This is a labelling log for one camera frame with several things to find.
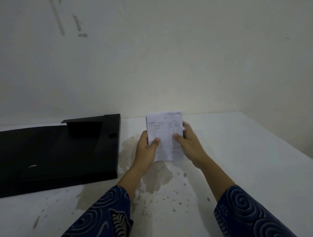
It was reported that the pile of white printed papers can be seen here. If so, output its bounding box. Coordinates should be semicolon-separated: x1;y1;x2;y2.
145;111;184;162

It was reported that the person's right forearm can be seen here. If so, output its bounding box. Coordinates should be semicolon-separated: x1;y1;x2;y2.
197;156;298;237

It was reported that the person's left forearm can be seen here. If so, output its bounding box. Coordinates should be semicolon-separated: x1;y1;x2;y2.
61;164;146;237

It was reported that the person's left hand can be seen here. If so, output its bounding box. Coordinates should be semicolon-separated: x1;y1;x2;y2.
133;131;161;173

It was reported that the person's right hand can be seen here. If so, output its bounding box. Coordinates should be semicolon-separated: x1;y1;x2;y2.
173;121;209;168

